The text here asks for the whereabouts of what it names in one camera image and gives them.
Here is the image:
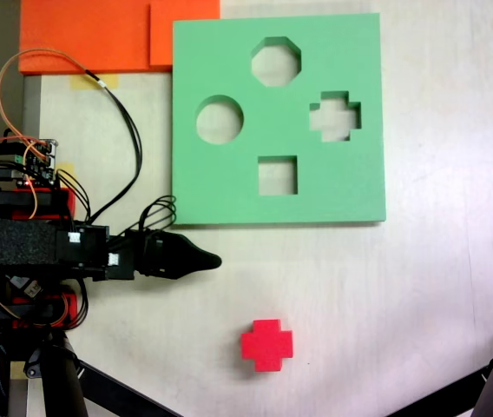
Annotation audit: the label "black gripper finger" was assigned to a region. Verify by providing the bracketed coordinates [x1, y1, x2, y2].
[159, 232, 223, 273]
[159, 261, 196, 281]

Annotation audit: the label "red cross columnar block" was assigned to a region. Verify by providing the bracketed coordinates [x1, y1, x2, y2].
[240, 319, 294, 374]

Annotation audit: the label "orange foam block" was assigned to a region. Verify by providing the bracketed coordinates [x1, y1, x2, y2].
[18, 0, 221, 76]

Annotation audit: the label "green shape sorter board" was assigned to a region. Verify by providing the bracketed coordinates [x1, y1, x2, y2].
[170, 12, 387, 227]

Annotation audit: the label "red and black table clamp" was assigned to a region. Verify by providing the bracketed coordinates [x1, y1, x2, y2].
[0, 293, 79, 331]
[0, 184, 77, 222]

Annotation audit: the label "black power circuit board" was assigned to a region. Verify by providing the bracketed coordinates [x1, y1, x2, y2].
[10, 275, 43, 300]

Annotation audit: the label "thin black gripper servo wires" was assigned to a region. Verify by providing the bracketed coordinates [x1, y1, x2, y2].
[139, 195, 178, 234]

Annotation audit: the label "black looped base wires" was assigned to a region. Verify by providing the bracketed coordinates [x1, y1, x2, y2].
[57, 277, 90, 328]

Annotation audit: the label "thin orange jumper wire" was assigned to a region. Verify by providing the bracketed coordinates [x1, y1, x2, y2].
[23, 141, 42, 221]

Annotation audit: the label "black cable with white tag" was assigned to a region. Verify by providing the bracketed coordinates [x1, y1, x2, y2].
[83, 69, 143, 225]

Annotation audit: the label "long orange wire loop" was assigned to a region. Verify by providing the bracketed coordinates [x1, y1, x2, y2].
[0, 48, 95, 149]

